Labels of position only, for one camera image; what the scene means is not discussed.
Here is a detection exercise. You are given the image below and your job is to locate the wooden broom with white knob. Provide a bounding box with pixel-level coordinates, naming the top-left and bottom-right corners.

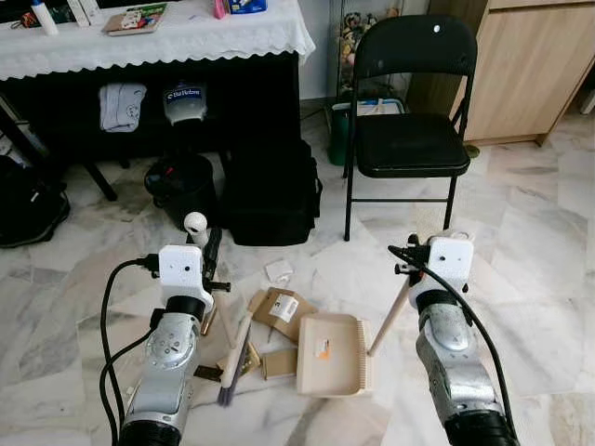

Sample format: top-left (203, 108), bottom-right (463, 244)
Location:
top-left (183, 212), bottom-right (254, 407)

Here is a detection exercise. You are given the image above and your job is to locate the beige long-handled dustpan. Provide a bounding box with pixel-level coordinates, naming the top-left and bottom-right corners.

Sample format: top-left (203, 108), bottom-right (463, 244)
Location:
top-left (296, 228), bottom-right (475, 399)

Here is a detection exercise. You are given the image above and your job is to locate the brown paper bag white label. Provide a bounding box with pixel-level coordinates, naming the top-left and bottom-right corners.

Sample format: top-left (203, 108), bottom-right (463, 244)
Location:
top-left (249, 288), bottom-right (317, 343)

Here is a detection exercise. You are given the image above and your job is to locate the black soft case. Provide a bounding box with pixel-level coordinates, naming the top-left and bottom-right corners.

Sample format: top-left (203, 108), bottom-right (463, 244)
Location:
top-left (220, 139), bottom-right (324, 247)

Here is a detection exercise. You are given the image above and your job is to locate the gold foil wrapper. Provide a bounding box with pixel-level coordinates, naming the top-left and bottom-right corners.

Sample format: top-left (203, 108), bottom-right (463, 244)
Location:
top-left (244, 344), bottom-right (262, 377)

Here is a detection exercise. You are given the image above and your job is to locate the dark flat scrap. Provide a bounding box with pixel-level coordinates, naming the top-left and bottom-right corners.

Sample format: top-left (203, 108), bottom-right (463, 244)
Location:
top-left (193, 365), bottom-right (224, 383)

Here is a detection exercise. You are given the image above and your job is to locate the black folding chair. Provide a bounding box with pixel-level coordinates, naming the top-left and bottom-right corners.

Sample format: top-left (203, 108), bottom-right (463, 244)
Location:
top-left (342, 14), bottom-right (478, 243)

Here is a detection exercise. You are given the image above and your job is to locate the white bag with blue logo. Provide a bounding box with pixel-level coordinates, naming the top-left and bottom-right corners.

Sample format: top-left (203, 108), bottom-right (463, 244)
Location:
top-left (163, 82), bottom-right (207, 126)

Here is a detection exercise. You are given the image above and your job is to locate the green plastic bin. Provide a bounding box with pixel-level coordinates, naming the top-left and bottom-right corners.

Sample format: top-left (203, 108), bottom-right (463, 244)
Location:
top-left (325, 98), bottom-right (410, 168)

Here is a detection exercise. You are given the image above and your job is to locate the black table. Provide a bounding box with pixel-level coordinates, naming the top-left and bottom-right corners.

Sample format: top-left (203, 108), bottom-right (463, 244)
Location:
top-left (0, 51), bottom-right (303, 201)

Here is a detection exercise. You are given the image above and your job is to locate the white grey folded garment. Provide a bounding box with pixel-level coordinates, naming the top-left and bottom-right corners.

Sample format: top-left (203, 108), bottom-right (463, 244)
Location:
top-left (99, 82), bottom-right (148, 133)

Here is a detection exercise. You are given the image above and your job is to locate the black backpack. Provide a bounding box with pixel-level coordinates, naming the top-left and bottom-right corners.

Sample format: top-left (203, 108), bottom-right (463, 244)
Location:
top-left (0, 153), bottom-right (71, 249)

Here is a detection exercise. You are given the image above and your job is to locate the white lace tablecloth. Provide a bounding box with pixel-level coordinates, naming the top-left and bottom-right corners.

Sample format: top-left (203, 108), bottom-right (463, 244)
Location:
top-left (0, 0), bottom-right (317, 82)

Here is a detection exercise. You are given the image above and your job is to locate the display shelf with figurines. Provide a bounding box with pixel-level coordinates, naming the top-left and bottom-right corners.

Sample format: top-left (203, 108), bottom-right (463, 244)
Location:
top-left (335, 0), bottom-right (375, 94)

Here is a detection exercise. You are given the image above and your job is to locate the light wood sideboard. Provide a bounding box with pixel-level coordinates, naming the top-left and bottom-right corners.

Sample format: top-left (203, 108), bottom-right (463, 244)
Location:
top-left (462, 0), bottom-right (595, 147)

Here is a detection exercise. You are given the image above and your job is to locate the colourful paperback book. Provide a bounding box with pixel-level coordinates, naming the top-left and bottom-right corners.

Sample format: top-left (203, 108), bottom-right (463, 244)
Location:
top-left (102, 4), bottom-right (168, 36)

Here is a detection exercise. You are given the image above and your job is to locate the blue flat box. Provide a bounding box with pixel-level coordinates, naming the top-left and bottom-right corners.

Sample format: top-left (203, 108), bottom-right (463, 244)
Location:
top-left (228, 0), bottom-right (269, 15)

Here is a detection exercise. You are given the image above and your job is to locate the white plastic bottle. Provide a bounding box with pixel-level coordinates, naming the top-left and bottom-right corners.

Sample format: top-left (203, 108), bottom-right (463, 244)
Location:
top-left (31, 0), bottom-right (59, 36)

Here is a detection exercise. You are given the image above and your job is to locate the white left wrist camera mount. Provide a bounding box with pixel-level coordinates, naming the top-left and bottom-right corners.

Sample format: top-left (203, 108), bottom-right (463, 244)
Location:
top-left (158, 244), bottom-right (215, 308)

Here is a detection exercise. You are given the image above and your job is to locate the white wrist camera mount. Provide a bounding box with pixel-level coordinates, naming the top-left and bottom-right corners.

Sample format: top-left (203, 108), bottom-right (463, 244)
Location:
top-left (158, 244), bottom-right (215, 308)
top-left (426, 235), bottom-right (475, 291)

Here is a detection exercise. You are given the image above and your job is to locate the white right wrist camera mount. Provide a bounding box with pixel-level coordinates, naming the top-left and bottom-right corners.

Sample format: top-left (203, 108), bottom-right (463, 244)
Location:
top-left (426, 235), bottom-right (475, 291)

